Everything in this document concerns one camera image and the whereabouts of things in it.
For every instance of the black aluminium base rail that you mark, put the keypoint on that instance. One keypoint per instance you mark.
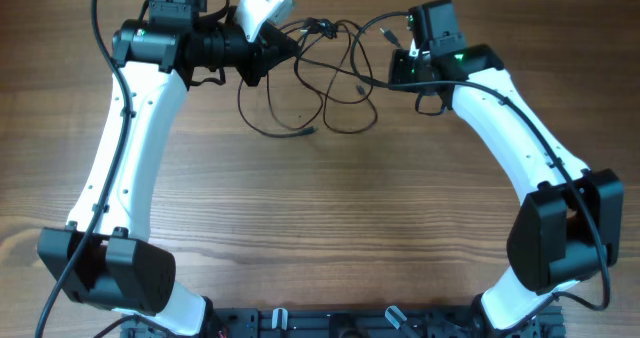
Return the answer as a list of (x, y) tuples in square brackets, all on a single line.
[(434, 322)]

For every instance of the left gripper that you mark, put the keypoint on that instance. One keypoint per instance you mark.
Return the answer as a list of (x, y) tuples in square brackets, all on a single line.
[(270, 46)]

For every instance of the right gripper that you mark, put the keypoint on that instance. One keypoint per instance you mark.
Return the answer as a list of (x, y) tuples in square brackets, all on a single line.
[(400, 69)]

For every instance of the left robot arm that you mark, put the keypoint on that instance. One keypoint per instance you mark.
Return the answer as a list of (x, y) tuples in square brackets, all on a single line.
[(102, 256)]

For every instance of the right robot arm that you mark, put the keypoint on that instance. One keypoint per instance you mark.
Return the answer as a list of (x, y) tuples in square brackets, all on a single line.
[(568, 226)]

